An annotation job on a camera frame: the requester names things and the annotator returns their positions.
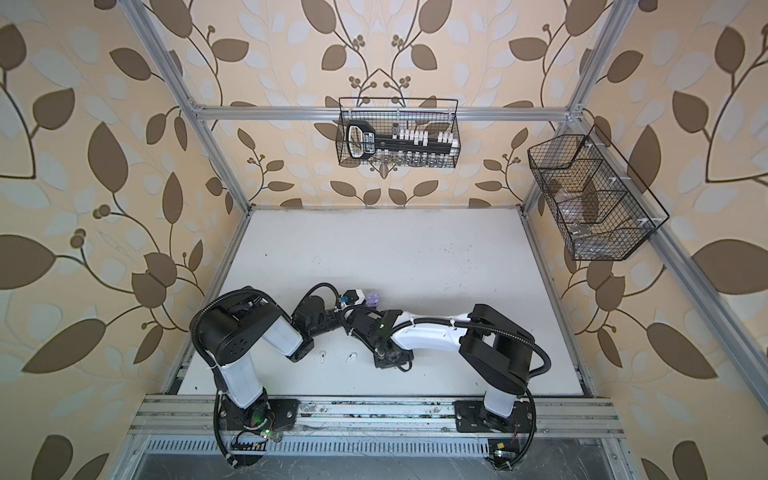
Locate black tool with white bits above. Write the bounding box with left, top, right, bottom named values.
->
left=342, top=120, right=461, bottom=160

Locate purple round charging case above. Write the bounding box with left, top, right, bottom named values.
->
left=366, top=293, right=380, bottom=308

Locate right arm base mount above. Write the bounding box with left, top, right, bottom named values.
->
left=453, top=397, right=537, bottom=471

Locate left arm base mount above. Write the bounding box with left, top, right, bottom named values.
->
left=212, top=393, right=300, bottom=469

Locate black wire basket right wall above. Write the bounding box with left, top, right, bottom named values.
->
left=527, top=126, right=670, bottom=261

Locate aluminium rail front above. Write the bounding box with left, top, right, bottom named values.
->
left=128, top=395, right=625, bottom=448

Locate black wire basket back wall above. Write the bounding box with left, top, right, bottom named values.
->
left=335, top=95, right=462, bottom=169

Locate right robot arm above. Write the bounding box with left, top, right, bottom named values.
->
left=339, top=304, right=552, bottom=419

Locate black wire basket wall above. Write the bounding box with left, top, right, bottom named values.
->
left=335, top=95, right=462, bottom=169
left=527, top=126, right=670, bottom=261

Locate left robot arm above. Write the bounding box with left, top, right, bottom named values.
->
left=189, top=282, right=366, bottom=410

